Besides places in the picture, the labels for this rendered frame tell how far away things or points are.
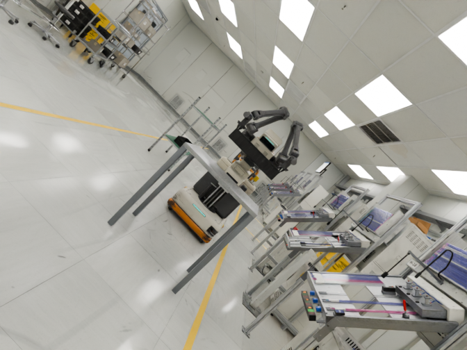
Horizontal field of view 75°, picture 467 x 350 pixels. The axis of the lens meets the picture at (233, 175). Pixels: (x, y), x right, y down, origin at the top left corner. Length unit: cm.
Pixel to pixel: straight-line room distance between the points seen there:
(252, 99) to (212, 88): 161
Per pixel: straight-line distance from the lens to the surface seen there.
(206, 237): 332
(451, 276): 243
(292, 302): 354
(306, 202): 805
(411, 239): 363
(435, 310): 220
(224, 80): 1245
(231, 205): 355
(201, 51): 1290
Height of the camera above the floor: 107
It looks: 5 degrees down
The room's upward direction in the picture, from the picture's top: 45 degrees clockwise
